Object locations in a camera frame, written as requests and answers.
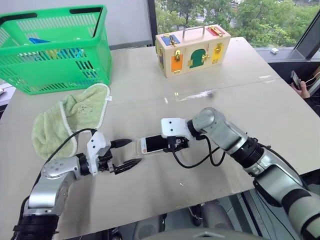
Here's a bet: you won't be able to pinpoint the dark grey rounded shape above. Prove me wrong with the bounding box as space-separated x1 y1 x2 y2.
133 219 162 240
201 199 235 232

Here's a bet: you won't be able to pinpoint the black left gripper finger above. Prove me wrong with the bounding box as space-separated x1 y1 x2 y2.
110 138 132 150
114 158 142 176

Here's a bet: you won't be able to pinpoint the white charging cable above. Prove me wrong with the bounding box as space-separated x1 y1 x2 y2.
305 65 320 88

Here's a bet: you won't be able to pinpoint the dark bystander smartphone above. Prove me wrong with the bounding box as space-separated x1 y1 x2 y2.
289 70 303 90

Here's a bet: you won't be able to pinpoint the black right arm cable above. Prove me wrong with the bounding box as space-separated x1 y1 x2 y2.
171 134 227 169

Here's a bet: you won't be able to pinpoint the blue plastic item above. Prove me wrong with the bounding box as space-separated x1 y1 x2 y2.
27 37 52 46

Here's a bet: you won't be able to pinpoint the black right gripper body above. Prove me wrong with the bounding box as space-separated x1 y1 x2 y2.
166 135 190 152

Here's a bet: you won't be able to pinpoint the clear plastic phone case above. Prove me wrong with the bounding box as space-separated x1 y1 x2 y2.
129 138 152 161

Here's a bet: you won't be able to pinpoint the grey robot torso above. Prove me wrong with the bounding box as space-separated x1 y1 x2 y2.
141 226 267 240

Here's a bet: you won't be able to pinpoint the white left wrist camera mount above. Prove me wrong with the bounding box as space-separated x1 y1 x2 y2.
86 131 111 176

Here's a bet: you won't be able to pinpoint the white smartphone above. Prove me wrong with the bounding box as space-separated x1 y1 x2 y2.
139 135 171 155

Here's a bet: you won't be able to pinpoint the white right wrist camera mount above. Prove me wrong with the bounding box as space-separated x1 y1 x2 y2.
160 117 194 140

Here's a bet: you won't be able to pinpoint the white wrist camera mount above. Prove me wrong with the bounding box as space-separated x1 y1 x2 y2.
160 117 194 140
86 131 111 176

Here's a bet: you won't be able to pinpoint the green plastic shopping basket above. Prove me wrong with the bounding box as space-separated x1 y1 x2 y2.
0 4 113 96

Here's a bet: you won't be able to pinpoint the bystander hand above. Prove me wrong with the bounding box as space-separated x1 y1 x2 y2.
298 80 312 100

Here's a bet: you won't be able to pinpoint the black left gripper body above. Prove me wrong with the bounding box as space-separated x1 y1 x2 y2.
97 149 117 175

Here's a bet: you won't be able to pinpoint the light green towel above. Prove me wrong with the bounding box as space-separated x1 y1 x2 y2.
31 83 112 161

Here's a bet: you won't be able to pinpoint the black window frame post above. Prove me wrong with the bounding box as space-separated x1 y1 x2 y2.
146 0 158 47

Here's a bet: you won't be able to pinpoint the colourful toy pieces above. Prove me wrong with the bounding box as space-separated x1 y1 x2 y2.
19 47 85 63

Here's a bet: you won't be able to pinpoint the wooden lock box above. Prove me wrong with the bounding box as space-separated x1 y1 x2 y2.
154 24 232 79

